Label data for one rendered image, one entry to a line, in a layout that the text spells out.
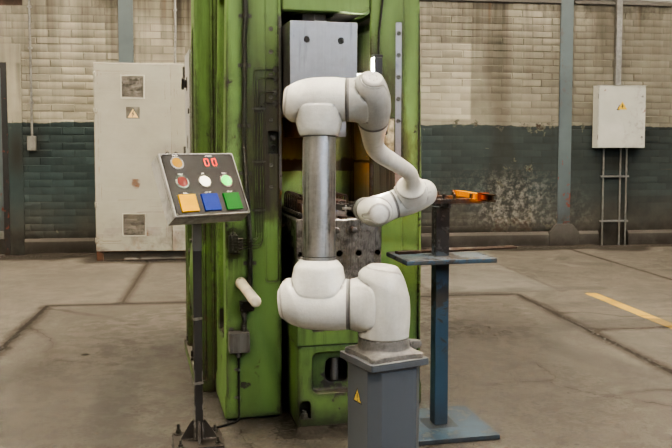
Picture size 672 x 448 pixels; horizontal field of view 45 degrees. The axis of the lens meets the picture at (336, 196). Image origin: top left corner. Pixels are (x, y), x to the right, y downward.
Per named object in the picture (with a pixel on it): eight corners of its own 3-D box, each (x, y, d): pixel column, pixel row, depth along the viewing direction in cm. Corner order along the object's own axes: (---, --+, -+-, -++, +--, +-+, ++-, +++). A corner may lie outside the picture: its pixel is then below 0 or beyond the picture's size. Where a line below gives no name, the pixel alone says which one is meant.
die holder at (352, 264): (381, 319, 359) (381, 218, 356) (296, 323, 350) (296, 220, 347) (348, 296, 413) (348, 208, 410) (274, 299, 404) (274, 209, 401)
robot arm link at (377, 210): (359, 229, 297) (392, 217, 299) (371, 233, 282) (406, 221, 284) (350, 200, 295) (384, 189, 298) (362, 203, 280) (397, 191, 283)
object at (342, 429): (403, 437, 345) (403, 434, 345) (267, 449, 331) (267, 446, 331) (376, 408, 383) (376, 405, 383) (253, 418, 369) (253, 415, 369)
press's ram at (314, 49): (375, 115, 359) (376, 23, 356) (289, 114, 350) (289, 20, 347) (351, 118, 400) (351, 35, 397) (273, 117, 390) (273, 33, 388)
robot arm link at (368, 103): (390, 104, 258) (347, 104, 258) (391, 61, 244) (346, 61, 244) (390, 134, 250) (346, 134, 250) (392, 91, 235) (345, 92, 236)
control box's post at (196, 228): (203, 442, 339) (201, 182, 333) (194, 443, 339) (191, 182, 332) (203, 439, 343) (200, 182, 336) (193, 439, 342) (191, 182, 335)
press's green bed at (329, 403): (379, 423, 362) (380, 319, 359) (297, 430, 353) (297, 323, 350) (348, 387, 416) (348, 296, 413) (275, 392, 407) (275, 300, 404)
